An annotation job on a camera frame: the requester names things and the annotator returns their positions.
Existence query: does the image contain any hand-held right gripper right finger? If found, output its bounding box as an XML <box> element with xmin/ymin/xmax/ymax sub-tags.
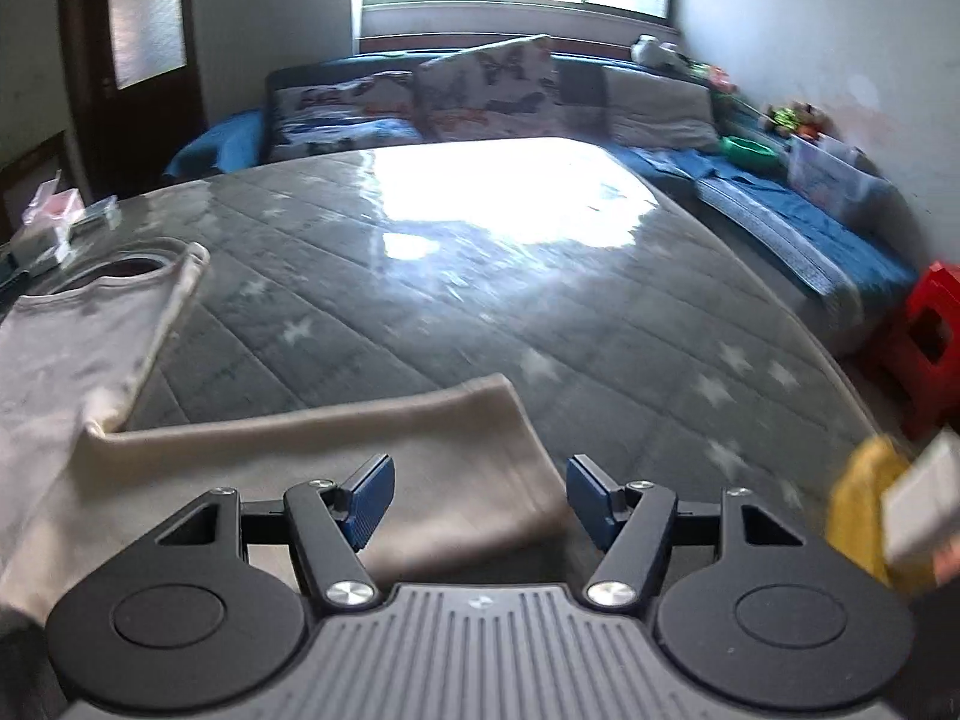
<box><xmin>566</xmin><ymin>454</ymin><xmax>809</xmax><ymax>611</ymax></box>

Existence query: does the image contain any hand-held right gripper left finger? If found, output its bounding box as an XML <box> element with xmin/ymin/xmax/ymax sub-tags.
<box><xmin>154</xmin><ymin>454</ymin><xmax>396</xmax><ymax>611</ymax></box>

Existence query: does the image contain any beige knit sweater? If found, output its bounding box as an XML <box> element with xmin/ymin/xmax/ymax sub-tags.
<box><xmin>0</xmin><ymin>240</ymin><xmax>578</xmax><ymax>623</ymax></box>

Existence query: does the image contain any yellow plastic bin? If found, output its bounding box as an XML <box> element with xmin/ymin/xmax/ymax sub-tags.
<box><xmin>825</xmin><ymin>435</ymin><xmax>916</xmax><ymax>593</ymax></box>

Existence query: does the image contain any round black induction cooker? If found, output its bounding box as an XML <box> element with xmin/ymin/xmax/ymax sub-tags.
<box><xmin>56</xmin><ymin>240</ymin><xmax>188</xmax><ymax>293</ymax></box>

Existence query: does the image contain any blue sofa cover cloth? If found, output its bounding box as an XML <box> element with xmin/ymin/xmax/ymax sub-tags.
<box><xmin>630</xmin><ymin>144</ymin><xmax>920</xmax><ymax>331</ymax></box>

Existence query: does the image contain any red plastic stool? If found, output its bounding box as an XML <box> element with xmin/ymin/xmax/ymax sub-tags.
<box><xmin>862</xmin><ymin>261</ymin><xmax>960</xmax><ymax>440</ymax></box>

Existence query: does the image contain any green plastic bowl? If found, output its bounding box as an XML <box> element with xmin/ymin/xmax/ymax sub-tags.
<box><xmin>720</xmin><ymin>135</ymin><xmax>781</xmax><ymax>170</ymax></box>

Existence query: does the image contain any flat butterfly print pillow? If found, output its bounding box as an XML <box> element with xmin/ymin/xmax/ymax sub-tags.
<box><xmin>268</xmin><ymin>71</ymin><xmax>425</xmax><ymax>164</ymax></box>

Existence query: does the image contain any blue sofa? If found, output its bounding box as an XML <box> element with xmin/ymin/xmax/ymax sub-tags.
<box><xmin>161</xmin><ymin>49</ymin><xmax>920</xmax><ymax>357</ymax></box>

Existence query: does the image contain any grey cushion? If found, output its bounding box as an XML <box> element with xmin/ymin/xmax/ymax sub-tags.
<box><xmin>600</xmin><ymin>64</ymin><xmax>722</xmax><ymax>152</ymax></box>

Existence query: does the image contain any green flat packet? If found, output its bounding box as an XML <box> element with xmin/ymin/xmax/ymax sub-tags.
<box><xmin>71</xmin><ymin>195</ymin><xmax>121</xmax><ymax>230</ymax></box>

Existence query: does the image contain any clear plastic storage box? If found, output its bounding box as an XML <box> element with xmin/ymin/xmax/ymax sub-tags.
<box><xmin>784</xmin><ymin>131</ymin><xmax>893</xmax><ymax>230</ymax></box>

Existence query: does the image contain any small white cardboard box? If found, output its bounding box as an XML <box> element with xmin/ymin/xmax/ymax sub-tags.
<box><xmin>11</xmin><ymin>221</ymin><xmax>72</xmax><ymax>267</ymax></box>

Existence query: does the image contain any large butterfly print pillow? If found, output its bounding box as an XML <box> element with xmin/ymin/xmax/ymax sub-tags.
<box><xmin>416</xmin><ymin>34</ymin><xmax>563</xmax><ymax>142</ymax></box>

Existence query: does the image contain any orange and green toy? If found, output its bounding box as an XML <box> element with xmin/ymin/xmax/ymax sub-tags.
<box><xmin>686</xmin><ymin>60</ymin><xmax>732</xmax><ymax>95</ymax></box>

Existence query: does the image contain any dark wooden door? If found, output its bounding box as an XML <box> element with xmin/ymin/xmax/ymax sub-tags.
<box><xmin>58</xmin><ymin>0</ymin><xmax>207</xmax><ymax>188</ymax></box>

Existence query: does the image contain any panda plush toy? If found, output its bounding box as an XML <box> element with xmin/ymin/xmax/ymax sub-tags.
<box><xmin>630</xmin><ymin>34</ymin><xmax>687</xmax><ymax>68</ymax></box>

